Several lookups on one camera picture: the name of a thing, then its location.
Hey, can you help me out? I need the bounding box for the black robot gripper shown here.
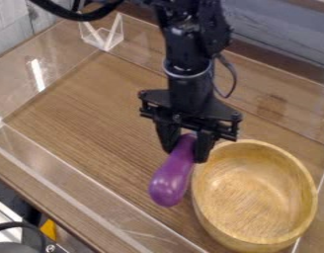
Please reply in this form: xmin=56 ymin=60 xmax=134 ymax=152
xmin=139 ymin=70 xmax=243 ymax=163

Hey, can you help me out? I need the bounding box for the clear acrylic corner bracket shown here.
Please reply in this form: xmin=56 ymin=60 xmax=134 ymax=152
xmin=79 ymin=13 xmax=125 ymax=52

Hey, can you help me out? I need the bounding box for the clear acrylic tray enclosure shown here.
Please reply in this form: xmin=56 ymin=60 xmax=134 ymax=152
xmin=0 ymin=15 xmax=324 ymax=253

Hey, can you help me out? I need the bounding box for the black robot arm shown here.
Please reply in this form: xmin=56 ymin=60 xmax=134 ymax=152
xmin=139 ymin=0 xmax=243 ymax=163

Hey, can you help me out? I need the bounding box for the brown wooden bowl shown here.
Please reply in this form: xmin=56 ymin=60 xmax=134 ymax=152
xmin=191 ymin=139 xmax=318 ymax=253

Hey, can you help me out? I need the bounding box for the purple toy eggplant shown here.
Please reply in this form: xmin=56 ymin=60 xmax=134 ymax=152
xmin=150 ymin=133 xmax=197 ymax=208

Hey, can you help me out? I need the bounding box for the black device with yellow part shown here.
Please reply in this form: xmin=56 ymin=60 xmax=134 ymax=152
xmin=0 ymin=180 xmax=95 ymax=253

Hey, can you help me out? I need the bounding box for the black cable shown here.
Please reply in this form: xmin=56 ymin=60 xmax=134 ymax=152
xmin=211 ymin=53 xmax=239 ymax=100

